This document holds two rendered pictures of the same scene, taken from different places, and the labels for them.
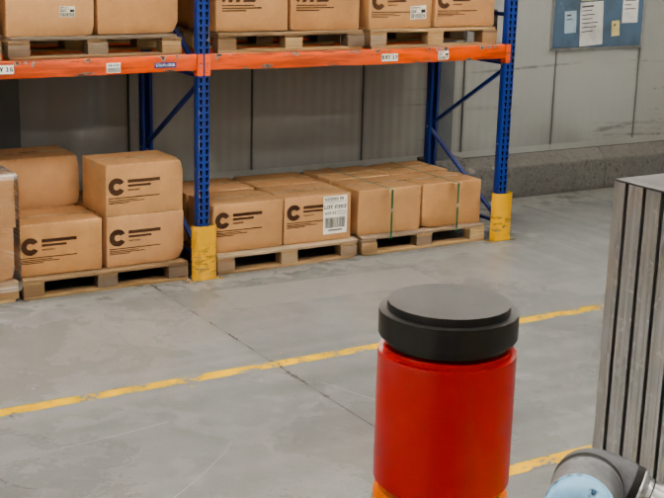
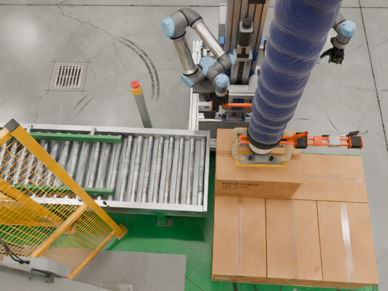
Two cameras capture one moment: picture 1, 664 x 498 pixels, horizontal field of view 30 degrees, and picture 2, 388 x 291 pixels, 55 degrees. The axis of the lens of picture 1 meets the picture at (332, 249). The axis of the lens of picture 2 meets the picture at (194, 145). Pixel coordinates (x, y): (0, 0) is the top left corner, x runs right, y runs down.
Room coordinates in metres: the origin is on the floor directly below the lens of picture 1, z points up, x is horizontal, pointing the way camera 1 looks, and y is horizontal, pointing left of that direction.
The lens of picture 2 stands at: (0.51, -1.49, 3.41)
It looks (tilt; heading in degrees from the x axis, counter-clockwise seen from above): 65 degrees down; 37
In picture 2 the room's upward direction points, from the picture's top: 4 degrees counter-clockwise
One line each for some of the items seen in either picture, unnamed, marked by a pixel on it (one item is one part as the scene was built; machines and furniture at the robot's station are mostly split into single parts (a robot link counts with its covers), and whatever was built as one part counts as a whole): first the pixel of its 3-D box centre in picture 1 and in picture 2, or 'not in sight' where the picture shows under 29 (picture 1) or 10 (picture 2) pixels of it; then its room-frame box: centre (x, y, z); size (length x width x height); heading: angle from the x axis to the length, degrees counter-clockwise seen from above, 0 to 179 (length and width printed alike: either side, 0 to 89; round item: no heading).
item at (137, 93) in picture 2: not in sight; (145, 118); (1.56, -0.17, 0.50); 0.07 x 0.07 x 1.00; 30
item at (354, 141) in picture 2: not in sight; (354, 142); (1.91, -1.74, 1.18); 0.08 x 0.07 x 0.05; 122
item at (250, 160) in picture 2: not in sight; (260, 159); (1.52, -1.28, 1.08); 0.34 x 0.10 x 0.05; 122
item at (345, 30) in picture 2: not in sight; (345, 32); (2.10, -1.36, 1.82); 0.09 x 0.08 x 0.11; 57
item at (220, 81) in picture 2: not in sight; (221, 82); (1.67, -0.85, 1.45); 0.09 x 0.08 x 0.11; 73
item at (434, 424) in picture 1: (444, 412); not in sight; (0.42, -0.04, 2.30); 0.05 x 0.05 x 0.05
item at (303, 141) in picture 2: not in sight; (300, 140); (1.73, -1.44, 1.18); 0.10 x 0.08 x 0.06; 32
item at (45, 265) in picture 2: not in sight; (38, 266); (0.25, -0.73, 1.62); 0.20 x 0.05 x 0.30; 120
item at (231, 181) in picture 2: not in sight; (254, 164); (1.60, -1.23, 0.74); 0.60 x 0.40 x 0.40; 121
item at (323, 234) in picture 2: not in sight; (286, 217); (1.50, -1.64, 0.34); 1.20 x 1.00 x 0.40; 120
